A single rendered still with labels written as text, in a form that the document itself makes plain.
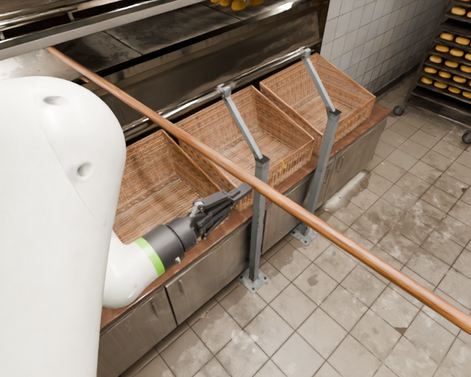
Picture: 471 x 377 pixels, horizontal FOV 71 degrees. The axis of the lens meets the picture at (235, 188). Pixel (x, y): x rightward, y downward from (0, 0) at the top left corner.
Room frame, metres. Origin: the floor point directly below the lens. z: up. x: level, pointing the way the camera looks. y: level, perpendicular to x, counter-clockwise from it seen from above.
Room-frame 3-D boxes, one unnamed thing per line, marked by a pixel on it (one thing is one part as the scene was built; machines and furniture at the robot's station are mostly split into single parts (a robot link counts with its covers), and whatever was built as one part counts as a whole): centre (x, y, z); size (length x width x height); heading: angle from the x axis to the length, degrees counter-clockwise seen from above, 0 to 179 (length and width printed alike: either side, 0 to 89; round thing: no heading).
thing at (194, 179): (0.95, 0.39, 0.72); 0.56 x 0.49 x 0.28; 134
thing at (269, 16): (1.56, 0.16, 1.16); 1.80 x 0.06 x 0.04; 133
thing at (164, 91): (1.54, 0.15, 1.02); 1.79 x 0.11 x 0.19; 133
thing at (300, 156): (1.37, -0.06, 0.72); 0.56 x 0.49 x 0.28; 134
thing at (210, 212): (0.51, 0.06, 1.21); 0.11 x 0.04 x 0.01; 134
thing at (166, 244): (0.41, 0.16, 1.20); 0.12 x 0.06 x 0.09; 44
